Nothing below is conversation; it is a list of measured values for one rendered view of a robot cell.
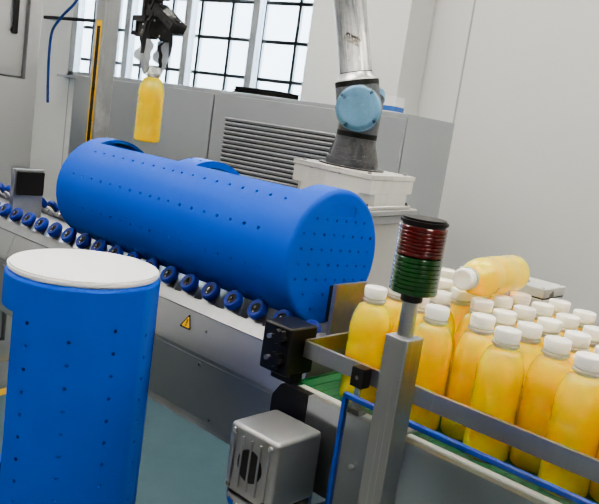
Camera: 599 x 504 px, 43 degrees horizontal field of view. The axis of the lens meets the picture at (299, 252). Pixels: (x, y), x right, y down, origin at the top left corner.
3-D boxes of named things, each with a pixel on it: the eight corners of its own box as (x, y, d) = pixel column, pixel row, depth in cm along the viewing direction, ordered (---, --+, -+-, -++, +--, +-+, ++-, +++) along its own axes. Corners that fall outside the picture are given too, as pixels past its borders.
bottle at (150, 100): (154, 141, 211) (162, 74, 208) (162, 144, 205) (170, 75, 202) (129, 138, 208) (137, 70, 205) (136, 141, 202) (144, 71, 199)
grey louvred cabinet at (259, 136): (117, 301, 501) (140, 81, 476) (404, 406, 385) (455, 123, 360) (49, 312, 456) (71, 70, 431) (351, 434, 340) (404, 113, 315)
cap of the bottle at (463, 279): (452, 277, 133) (447, 278, 131) (467, 263, 131) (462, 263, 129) (466, 294, 131) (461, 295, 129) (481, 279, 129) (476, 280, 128)
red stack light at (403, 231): (412, 248, 103) (417, 220, 102) (452, 259, 99) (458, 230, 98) (385, 250, 98) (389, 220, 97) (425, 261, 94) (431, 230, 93)
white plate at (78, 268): (143, 252, 160) (142, 258, 160) (4, 244, 149) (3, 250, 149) (174, 286, 135) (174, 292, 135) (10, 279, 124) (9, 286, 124)
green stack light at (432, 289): (406, 284, 104) (412, 249, 103) (446, 296, 100) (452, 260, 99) (378, 287, 99) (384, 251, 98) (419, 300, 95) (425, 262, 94)
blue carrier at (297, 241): (134, 239, 225) (150, 145, 221) (362, 322, 167) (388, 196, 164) (47, 234, 203) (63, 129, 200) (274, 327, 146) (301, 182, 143)
